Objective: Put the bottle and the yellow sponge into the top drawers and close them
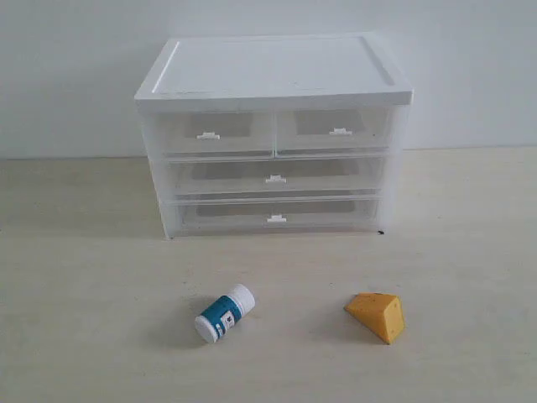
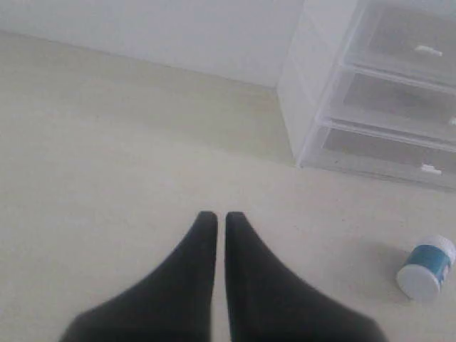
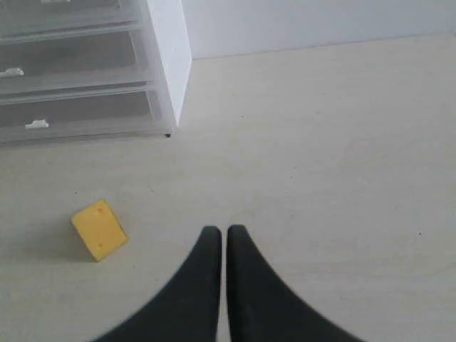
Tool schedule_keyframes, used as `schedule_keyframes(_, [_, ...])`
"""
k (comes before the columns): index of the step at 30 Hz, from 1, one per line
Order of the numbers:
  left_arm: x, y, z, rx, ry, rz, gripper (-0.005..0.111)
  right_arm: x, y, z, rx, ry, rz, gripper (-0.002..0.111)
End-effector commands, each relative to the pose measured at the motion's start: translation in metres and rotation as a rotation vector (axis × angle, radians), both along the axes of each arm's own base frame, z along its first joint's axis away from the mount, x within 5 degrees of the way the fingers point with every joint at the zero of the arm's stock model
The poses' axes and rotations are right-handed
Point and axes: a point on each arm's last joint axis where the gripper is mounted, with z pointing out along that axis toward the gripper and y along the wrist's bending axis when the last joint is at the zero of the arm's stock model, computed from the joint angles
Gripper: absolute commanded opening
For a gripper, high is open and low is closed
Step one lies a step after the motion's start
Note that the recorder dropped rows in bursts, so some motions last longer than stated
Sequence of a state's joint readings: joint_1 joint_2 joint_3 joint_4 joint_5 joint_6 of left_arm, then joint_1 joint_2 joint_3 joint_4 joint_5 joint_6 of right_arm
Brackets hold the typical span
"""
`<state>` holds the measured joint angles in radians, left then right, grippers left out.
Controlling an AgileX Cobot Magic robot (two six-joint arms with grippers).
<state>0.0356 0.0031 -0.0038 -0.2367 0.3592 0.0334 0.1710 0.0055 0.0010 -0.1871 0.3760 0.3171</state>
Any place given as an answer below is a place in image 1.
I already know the white teal pill bottle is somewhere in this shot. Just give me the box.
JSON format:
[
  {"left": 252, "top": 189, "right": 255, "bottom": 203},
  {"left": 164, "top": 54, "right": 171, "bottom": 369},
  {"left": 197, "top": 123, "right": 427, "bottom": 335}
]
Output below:
[{"left": 195, "top": 284, "right": 255, "bottom": 343}]

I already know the yellow cheese wedge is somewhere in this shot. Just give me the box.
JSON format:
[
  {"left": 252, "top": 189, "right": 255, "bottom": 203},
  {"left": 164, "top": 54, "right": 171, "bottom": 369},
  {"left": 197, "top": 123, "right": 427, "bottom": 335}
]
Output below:
[{"left": 344, "top": 293, "right": 405, "bottom": 344}]

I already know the clear bottom wide drawer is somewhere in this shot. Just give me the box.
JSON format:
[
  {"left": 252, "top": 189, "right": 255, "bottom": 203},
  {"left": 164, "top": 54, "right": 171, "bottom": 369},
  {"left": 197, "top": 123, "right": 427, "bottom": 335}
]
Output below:
[{"left": 160, "top": 197, "right": 380, "bottom": 234}]

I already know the clear wide drawer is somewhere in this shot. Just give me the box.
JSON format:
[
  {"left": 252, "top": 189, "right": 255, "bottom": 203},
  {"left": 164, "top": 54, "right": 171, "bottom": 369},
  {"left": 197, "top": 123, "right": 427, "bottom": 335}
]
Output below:
[
  {"left": 170, "top": 157, "right": 384, "bottom": 196},
  {"left": 160, "top": 197, "right": 380, "bottom": 234}
]

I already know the clear middle wide drawer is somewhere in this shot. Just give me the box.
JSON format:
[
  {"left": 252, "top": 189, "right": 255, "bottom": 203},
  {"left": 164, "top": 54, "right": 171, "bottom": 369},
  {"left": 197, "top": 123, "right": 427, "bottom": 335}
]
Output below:
[{"left": 170, "top": 157, "right": 384, "bottom": 196}]

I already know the white plastic drawer cabinet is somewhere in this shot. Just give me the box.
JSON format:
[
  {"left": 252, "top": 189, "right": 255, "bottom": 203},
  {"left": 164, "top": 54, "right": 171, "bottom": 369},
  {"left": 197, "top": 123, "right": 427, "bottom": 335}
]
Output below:
[{"left": 134, "top": 33, "right": 414, "bottom": 238}]

